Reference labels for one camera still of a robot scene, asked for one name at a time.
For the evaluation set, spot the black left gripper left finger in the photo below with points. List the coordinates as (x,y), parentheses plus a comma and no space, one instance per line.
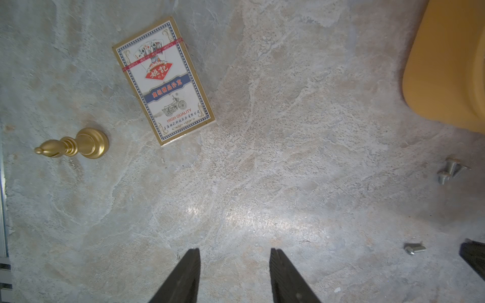
(181,286)

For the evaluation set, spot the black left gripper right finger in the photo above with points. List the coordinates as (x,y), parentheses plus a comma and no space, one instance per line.
(287,283)

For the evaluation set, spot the silver screw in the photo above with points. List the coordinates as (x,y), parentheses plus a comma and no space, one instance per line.
(414,248)
(451,165)
(443,177)
(461,169)

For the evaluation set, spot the playing card box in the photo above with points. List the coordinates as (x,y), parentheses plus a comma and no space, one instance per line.
(158,67)

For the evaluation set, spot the small brass object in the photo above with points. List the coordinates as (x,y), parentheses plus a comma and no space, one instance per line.
(89,142)

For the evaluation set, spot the yellow plastic storage box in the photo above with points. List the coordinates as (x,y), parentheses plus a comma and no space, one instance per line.
(444,76)

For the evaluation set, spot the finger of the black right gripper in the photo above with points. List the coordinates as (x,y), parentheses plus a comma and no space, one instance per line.
(473,253)

